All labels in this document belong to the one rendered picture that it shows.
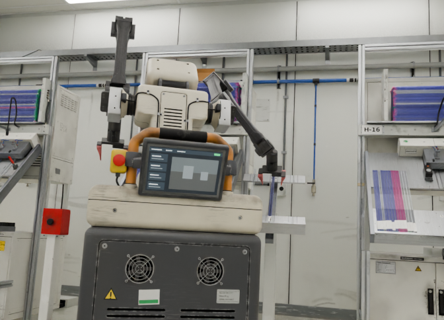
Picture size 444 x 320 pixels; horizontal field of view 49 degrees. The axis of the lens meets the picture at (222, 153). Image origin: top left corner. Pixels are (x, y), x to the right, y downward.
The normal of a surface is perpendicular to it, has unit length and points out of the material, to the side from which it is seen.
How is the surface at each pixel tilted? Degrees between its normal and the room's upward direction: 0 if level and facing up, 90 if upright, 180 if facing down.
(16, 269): 90
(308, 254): 90
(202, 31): 90
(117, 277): 90
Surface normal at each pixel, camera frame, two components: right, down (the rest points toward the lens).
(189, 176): 0.18, 0.29
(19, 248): 0.97, 0.01
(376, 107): -0.22, -0.17
